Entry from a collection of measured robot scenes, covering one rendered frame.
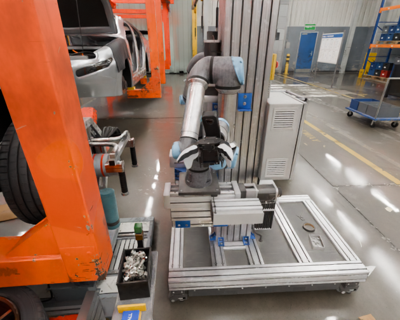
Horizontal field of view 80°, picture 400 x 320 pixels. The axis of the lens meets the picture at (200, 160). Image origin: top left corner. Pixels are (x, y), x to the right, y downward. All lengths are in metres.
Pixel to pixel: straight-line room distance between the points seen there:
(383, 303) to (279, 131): 1.34
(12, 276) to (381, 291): 2.18
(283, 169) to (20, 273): 1.42
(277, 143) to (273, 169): 0.16
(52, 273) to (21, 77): 0.84
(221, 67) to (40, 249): 1.10
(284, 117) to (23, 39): 1.13
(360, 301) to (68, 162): 1.91
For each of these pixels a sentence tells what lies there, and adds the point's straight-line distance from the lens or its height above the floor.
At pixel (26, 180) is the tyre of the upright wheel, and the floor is 0.95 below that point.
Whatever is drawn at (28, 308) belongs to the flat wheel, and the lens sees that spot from 1.39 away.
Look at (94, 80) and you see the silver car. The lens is 4.00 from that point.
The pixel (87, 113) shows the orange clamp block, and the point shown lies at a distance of 1.63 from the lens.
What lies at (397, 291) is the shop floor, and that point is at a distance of 2.28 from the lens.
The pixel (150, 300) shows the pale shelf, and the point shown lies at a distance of 1.29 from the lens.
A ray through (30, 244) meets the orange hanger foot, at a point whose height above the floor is 0.75.
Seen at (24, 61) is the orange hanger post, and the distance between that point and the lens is 0.90.
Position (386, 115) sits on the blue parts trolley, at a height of 0.24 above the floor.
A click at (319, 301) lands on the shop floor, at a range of 1.96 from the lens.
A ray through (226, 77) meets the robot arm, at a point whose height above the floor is 1.38.
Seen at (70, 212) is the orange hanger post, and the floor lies 0.92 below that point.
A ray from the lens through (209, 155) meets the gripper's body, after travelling 0.72.
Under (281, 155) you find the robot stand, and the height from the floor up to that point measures 0.93.
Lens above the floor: 1.51
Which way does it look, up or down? 26 degrees down
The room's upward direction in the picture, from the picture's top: straight up
